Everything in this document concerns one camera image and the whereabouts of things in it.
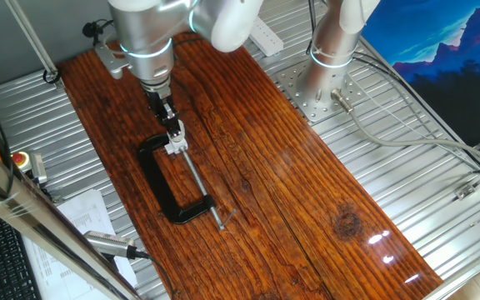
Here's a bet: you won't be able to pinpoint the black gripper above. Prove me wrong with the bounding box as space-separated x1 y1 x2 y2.
142 78 185 142

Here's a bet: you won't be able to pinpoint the white bulb socket adapter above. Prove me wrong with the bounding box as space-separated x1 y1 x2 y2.
164 135 189 156

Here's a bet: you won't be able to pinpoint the printed white paper sheets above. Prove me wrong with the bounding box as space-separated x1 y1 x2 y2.
21 189 139 300

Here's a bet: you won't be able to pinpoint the white power strip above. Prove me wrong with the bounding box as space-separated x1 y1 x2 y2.
247 17 285 58

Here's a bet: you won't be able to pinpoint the brown wooden board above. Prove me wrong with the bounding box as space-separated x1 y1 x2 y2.
58 12 444 300

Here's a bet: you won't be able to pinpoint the red emergency stop button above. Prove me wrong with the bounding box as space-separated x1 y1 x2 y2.
10 151 48 185

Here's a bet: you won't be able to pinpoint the blue mountain poster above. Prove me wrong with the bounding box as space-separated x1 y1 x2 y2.
360 0 480 147

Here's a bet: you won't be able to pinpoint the wrist camera with grey bracket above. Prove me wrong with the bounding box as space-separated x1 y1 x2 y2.
82 19 131 80

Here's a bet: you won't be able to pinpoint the black camera cable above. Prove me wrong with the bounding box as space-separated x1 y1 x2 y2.
133 247 177 299

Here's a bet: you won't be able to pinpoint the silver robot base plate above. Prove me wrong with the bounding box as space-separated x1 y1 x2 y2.
275 61 368 123

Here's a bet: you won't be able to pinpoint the aluminium post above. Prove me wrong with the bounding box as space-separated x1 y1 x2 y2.
4 0 65 91

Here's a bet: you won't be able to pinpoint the silver metal frame beam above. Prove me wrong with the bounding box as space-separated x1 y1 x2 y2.
0 120 143 300

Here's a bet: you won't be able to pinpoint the thick grey robot cable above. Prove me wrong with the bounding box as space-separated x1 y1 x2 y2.
330 88 480 176

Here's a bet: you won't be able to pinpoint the black looped base cables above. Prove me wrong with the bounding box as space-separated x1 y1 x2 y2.
305 0 480 170

